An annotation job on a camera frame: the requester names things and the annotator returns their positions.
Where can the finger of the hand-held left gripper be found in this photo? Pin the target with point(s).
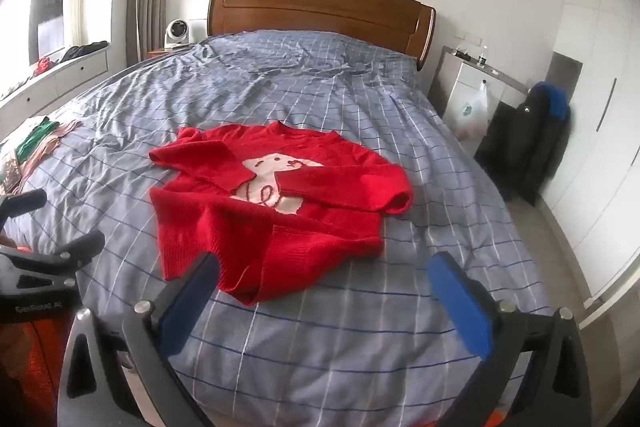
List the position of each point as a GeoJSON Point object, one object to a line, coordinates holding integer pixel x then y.
{"type": "Point", "coordinates": [82, 244]}
{"type": "Point", "coordinates": [22, 203]}

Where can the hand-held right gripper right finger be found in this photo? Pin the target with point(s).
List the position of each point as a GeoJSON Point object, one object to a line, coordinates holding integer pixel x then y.
{"type": "Point", "coordinates": [462, 302]}

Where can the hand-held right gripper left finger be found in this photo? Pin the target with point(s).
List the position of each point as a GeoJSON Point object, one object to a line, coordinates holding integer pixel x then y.
{"type": "Point", "coordinates": [192, 302]}

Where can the red knit sweater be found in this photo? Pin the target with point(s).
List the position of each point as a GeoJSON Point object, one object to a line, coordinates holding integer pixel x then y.
{"type": "Point", "coordinates": [325, 227]}

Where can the black clothes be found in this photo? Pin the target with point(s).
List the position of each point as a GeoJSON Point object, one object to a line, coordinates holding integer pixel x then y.
{"type": "Point", "coordinates": [85, 49]}

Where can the patterned cloth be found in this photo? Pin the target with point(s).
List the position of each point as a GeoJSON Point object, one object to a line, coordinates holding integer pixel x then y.
{"type": "Point", "coordinates": [10, 169]}

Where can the pink cloth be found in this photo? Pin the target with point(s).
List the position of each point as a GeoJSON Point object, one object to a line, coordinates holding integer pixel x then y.
{"type": "Point", "coordinates": [45, 152]}

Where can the orange cloth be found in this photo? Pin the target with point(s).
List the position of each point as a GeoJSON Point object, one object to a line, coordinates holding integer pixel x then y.
{"type": "Point", "coordinates": [42, 357]}

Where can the white window-sill cabinet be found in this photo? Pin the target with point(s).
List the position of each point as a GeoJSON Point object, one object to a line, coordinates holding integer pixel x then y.
{"type": "Point", "coordinates": [60, 77]}

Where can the small red item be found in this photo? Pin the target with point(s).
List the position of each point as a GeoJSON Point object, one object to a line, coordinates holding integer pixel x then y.
{"type": "Point", "coordinates": [43, 65]}

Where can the black and blue jacket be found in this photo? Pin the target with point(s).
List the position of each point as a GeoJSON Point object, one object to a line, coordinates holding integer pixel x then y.
{"type": "Point", "coordinates": [525, 142]}

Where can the white plastic bag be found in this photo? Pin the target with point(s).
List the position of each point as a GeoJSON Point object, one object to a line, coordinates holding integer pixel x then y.
{"type": "Point", "coordinates": [470, 112]}

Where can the white wardrobe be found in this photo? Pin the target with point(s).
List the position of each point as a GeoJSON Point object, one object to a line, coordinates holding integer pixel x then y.
{"type": "Point", "coordinates": [600, 157]}

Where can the wooden nightstand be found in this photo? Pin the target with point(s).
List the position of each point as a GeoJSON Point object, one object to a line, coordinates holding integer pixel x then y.
{"type": "Point", "coordinates": [165, 53]}

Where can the grey-blue plaid duvet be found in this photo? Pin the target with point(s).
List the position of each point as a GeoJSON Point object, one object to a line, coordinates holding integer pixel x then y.
{"type": "Point", "coordinates": [350, 107]}

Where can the grey white nightstand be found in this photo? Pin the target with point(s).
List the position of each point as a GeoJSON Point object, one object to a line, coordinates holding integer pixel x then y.
{"type": "Point", "coordinates": [465, 74]}

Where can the white desk fan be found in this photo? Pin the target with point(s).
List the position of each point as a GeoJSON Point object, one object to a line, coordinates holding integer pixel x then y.
{"type": "Point", "coordinates": [176, 32]}

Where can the small bottle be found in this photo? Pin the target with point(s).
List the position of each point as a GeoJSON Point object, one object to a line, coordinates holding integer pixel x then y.
{"type": "Point", "coordinates": [483, 57]}

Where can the wooden headboard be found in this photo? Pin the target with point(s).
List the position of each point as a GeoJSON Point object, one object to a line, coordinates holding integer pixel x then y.
{"type": "Point", "coordinates": [320, 7]}

